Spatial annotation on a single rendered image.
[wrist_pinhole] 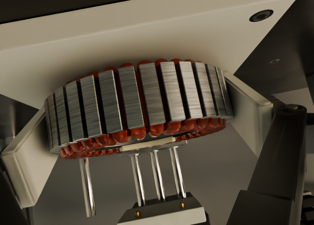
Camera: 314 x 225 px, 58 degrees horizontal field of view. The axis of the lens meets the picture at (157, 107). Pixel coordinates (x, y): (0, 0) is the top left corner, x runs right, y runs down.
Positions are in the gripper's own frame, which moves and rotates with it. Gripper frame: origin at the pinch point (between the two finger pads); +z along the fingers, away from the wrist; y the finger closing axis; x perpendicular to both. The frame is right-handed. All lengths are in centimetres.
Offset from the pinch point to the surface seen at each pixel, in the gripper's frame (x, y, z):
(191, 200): -8.4, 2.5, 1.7
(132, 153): -7.6, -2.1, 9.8
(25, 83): 3.7, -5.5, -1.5
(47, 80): 3.6, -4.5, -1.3
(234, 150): -15.7, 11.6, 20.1
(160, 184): -11.8, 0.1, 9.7
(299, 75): -4.2, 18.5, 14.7
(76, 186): -16.4, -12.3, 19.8
